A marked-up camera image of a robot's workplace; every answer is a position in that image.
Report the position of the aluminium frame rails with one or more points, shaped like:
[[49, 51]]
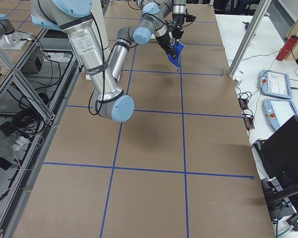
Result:
[[34, 104]]

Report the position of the blue microfiber towel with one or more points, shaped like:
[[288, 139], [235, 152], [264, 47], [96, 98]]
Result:
[[174, 55]]

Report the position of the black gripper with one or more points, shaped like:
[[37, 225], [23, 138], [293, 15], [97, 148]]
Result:
[[178, 18], [164, 40]]

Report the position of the teach pendant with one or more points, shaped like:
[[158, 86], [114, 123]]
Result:
[[279, 111], [275, 84]]

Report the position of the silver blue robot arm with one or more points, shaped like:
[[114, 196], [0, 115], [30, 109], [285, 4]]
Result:
[[160, 19], [74, 18]]

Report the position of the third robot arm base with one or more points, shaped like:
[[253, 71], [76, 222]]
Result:
[[10, 39]]

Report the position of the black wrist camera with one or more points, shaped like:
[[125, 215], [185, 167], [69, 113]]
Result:
[[189, 17]]

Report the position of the red fire extinguisher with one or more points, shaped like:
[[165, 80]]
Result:
[[285, 50]]

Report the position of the small silver cylinder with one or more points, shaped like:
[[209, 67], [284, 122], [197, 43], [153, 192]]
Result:
[[237, 81]]

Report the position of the lower teach pendant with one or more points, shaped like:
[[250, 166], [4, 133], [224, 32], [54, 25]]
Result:
[[279, 111]]

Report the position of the grey control box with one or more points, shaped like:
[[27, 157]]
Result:
[[34, 63]]

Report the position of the black laptop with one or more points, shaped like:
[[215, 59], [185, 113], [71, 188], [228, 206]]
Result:
[[279, 153]]

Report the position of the black orange connector block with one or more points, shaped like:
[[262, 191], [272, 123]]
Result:
[[243, 103]]

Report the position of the aluminium frame post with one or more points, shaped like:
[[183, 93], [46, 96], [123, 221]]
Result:
[[255, 22]]

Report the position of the black power adapter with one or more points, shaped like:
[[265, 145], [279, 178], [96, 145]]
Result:
[[7, 128]]

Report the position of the upper teach pendant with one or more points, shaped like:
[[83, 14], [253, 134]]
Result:
[[275, 84]]

